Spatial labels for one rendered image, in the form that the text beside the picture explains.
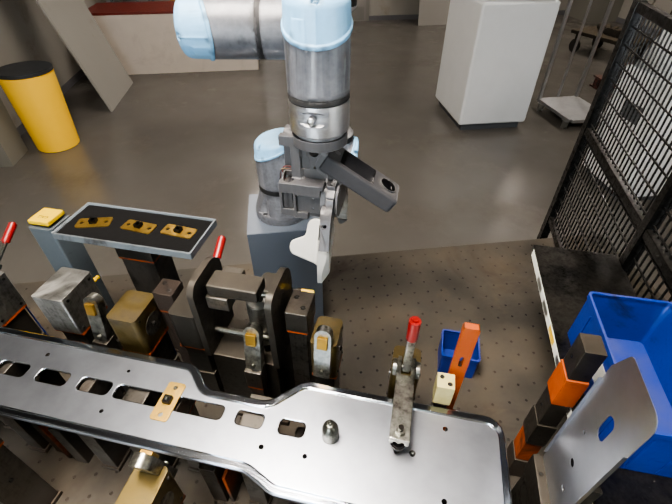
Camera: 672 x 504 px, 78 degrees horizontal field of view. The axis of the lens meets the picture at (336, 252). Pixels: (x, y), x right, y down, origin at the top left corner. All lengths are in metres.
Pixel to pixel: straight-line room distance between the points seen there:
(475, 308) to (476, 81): 3.09
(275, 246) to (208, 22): 0.69
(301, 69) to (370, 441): 0.66
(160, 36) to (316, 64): 5.88
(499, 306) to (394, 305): 0.37
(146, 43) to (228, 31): 5.82
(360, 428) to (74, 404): 0.58
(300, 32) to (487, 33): 3.80
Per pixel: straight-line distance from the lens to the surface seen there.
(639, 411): 0.64
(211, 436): 0.90
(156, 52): 6.40
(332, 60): 0.49
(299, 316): 0.88
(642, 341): 1.15
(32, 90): 4.47
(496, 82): 4.43
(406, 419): 0.81
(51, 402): 1.07
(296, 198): 0.57
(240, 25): 0.59
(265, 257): 1.18
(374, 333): 1.38
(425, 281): 1.57
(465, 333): 0.79
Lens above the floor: 1.78
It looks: 41 degrees down
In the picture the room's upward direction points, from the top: straight up
